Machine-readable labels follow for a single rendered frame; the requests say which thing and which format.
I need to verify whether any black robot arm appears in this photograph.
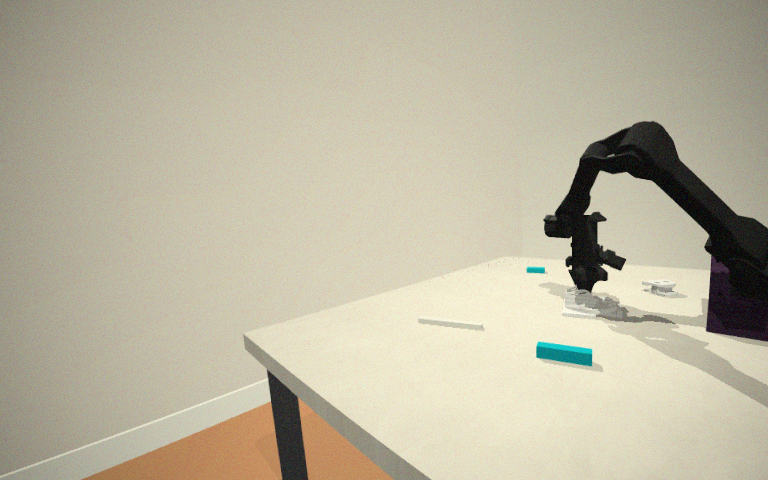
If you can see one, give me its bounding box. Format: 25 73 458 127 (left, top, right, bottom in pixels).
543 121 768 302

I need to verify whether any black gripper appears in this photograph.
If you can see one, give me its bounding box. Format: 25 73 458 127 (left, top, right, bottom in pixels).
565 240 608 294

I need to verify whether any teal rectangular block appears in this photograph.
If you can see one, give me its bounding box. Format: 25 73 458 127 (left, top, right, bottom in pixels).
536 342 592 366

